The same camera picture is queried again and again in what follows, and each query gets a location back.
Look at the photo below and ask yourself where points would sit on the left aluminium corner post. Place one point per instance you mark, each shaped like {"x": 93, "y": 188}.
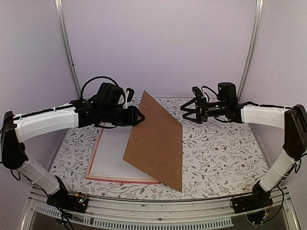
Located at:
{"x": 67, "y": 49}

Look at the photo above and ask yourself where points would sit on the right aluminium corner post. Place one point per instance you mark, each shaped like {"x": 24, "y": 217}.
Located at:
{"x": 251, "y": 48}

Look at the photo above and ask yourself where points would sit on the pink wooden picture frame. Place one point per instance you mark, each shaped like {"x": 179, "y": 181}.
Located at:
{"x": 120, "y": 179}

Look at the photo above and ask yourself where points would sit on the aluminium front rail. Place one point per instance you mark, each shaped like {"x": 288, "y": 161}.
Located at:
{"x": 121, "y": 214}

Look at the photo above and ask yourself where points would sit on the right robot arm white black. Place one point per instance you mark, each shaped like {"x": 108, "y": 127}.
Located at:
{"x": 289, "y": 121}

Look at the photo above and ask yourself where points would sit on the brown cardboard backing board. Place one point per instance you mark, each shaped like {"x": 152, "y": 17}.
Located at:
{"x": 155, "y": 146}

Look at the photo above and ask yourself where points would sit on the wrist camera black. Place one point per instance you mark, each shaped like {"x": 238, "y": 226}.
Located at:
{"x": 226, "y": 93}
{"x": 112, "y": 95}

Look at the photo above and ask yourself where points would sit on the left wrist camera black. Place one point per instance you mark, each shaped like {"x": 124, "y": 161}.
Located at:
{"x": 112, "y": 95}

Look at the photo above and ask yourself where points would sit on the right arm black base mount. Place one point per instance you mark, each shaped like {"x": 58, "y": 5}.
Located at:
{"x": 260, "y": 203}

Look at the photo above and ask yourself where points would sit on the aluminium corner post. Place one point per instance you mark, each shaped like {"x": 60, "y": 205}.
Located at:
{"x": 251, "y": 48}
{"x": 67, "y": 49}

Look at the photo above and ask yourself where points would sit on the floral patterned table mat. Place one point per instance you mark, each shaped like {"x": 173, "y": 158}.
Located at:
{"x": 218, "y": 160}

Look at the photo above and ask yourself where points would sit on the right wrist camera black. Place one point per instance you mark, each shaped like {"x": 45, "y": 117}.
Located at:
{"x": 226, "y": 93}

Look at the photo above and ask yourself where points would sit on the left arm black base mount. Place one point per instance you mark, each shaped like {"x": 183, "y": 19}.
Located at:
{"x": 77, "y": 202}

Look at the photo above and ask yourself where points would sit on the landscape sunset photo print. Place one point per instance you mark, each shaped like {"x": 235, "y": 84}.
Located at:
{"x": 110, "y": 155}

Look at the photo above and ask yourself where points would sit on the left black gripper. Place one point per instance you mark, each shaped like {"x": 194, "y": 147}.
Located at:
{"x": 133, "y": 119}

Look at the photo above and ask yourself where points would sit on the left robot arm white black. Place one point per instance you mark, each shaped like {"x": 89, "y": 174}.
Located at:
{"x": 17, "y": 129}

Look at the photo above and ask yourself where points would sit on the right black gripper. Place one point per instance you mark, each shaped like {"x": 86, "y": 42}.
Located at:
{"x": 201, "y": 103}

